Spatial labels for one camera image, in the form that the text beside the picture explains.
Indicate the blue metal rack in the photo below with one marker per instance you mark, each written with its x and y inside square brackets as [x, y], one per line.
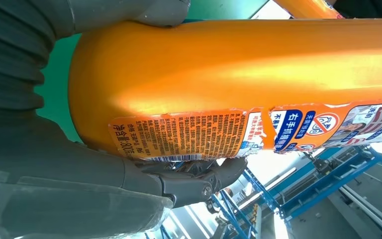
[326, 188]

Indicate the white desk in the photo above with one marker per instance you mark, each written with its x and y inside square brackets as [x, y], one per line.
[270, 11]

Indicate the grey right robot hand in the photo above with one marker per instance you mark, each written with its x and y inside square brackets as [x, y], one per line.
[62, 184]

